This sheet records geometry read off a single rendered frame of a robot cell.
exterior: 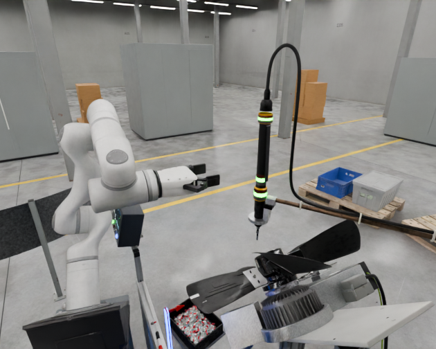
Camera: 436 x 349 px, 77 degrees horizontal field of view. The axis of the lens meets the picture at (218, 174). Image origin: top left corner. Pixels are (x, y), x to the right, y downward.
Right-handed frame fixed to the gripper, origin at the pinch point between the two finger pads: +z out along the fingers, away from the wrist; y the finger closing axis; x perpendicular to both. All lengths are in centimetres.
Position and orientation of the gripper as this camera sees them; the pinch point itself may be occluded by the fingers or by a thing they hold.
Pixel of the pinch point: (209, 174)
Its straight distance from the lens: 78.3
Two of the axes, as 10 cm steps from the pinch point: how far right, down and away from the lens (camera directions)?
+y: 4.5, 3.5, -8.2
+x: 0.0, -9.2, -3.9
